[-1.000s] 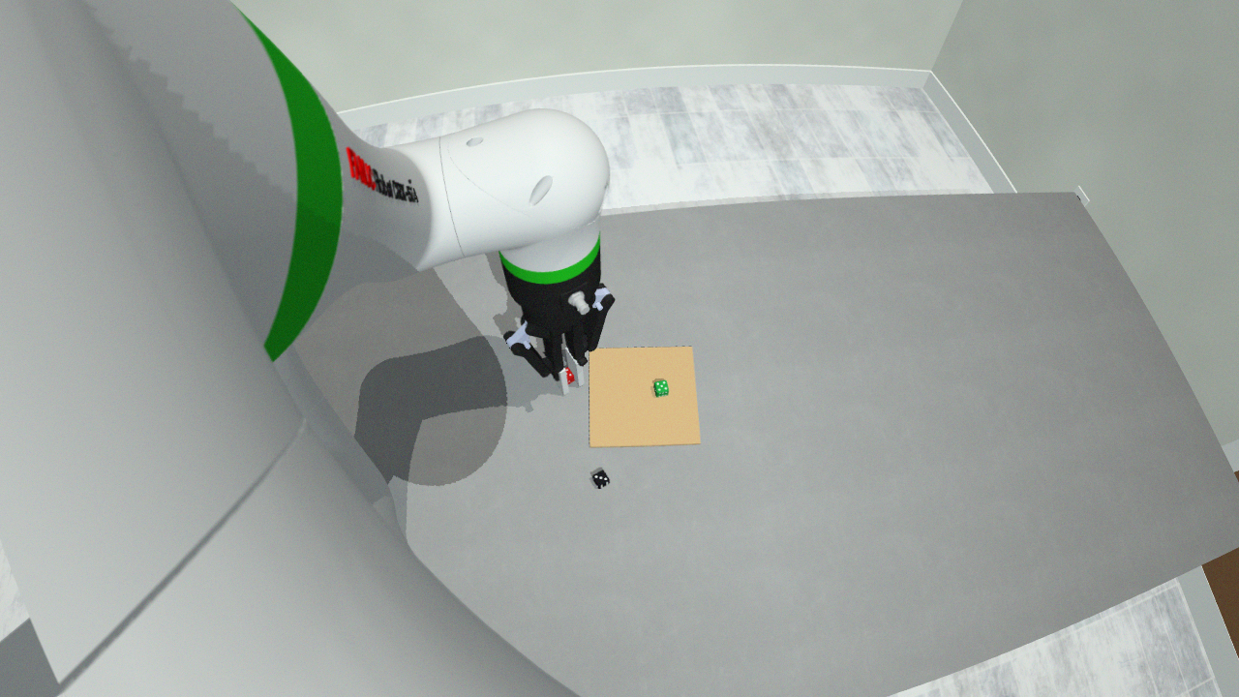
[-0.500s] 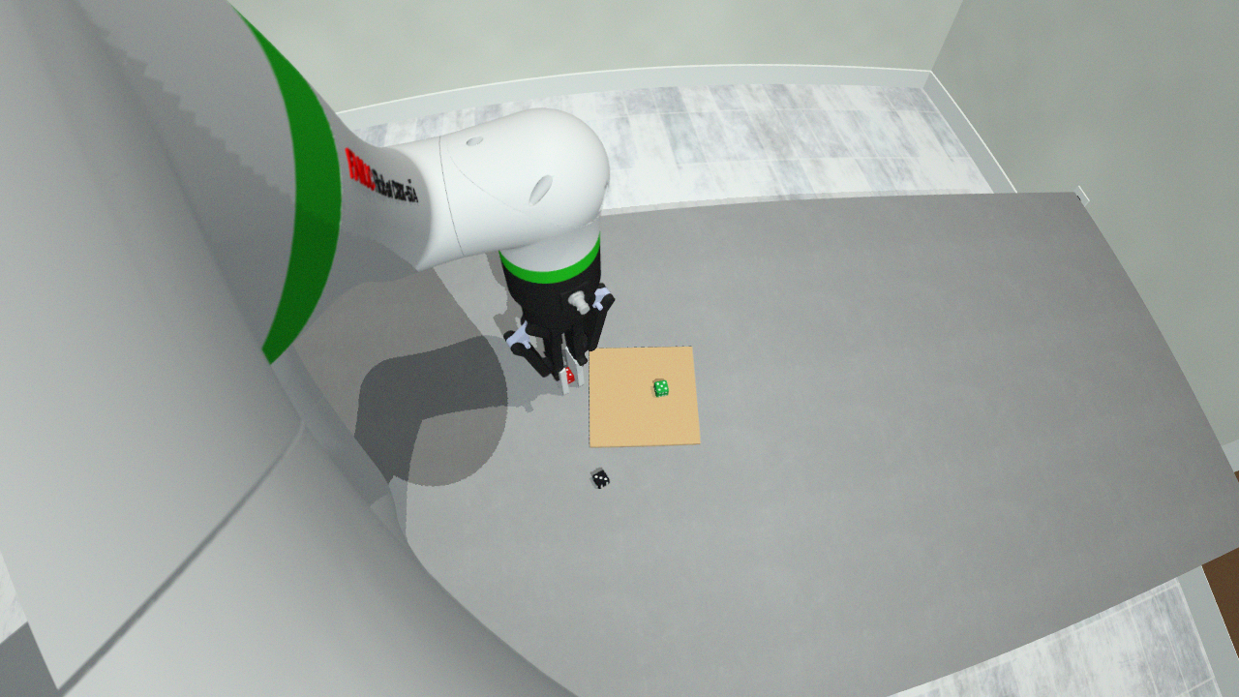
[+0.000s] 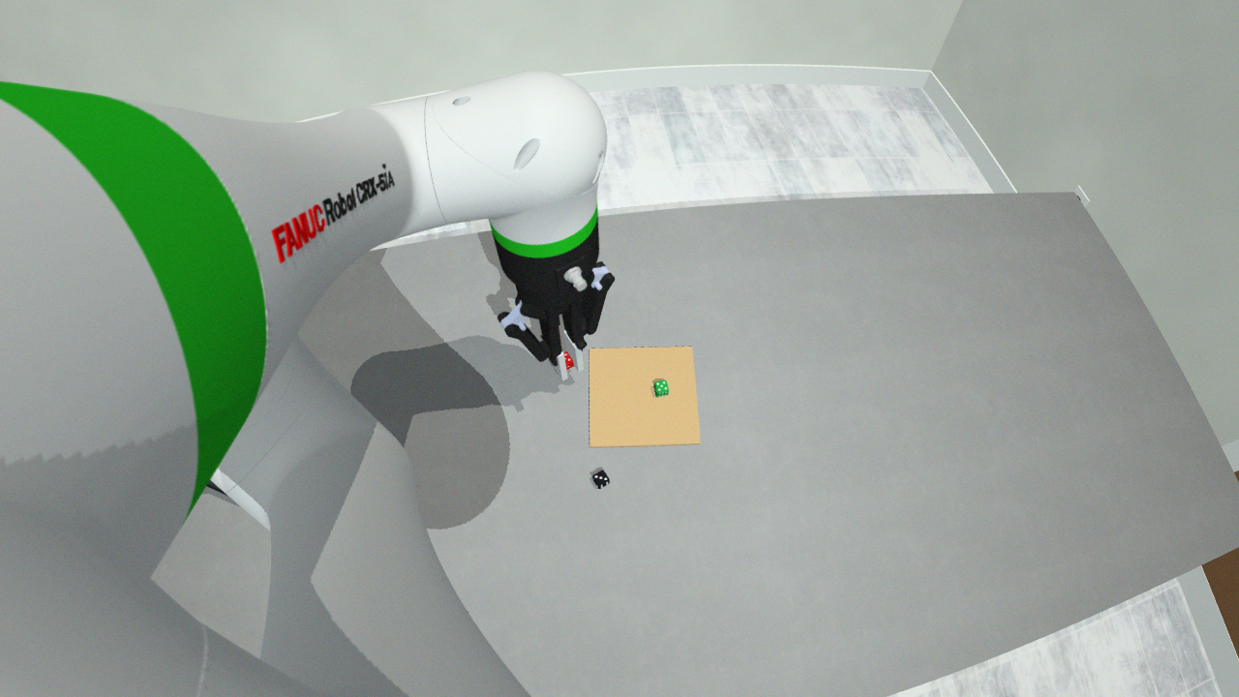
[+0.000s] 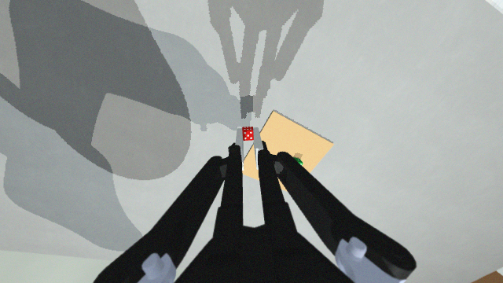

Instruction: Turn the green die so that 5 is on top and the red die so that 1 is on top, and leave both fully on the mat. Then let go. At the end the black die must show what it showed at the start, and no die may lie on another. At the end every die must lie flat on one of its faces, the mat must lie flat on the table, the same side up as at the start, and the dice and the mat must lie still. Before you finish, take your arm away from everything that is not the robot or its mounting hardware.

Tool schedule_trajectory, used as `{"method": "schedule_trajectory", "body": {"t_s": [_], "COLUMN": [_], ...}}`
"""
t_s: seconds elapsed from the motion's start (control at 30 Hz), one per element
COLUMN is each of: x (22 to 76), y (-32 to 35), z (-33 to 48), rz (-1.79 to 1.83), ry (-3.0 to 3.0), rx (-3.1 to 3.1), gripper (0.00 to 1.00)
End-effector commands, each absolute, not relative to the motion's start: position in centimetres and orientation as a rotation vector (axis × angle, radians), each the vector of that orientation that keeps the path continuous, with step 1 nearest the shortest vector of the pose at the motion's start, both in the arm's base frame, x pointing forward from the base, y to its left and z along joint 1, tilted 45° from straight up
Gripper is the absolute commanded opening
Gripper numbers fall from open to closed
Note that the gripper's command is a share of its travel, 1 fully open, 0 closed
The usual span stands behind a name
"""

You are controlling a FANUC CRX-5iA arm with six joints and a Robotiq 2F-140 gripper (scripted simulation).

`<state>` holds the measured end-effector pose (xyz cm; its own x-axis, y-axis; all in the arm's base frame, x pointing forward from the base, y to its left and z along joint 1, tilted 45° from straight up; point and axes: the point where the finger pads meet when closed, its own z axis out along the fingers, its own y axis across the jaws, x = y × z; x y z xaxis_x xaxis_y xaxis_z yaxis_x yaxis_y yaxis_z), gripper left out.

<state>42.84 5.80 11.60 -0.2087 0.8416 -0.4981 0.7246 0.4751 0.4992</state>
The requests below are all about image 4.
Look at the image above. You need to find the red die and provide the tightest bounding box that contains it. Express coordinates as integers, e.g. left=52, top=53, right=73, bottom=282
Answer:
left=242, top=127, right=254, bottom=141

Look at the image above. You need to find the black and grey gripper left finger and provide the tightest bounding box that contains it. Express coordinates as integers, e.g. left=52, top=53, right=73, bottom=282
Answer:
left=93, top=128, right=244, bottom=283

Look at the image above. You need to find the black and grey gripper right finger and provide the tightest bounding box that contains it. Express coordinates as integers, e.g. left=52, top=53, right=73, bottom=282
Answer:
left=253, top=127, right=417, bottom=283

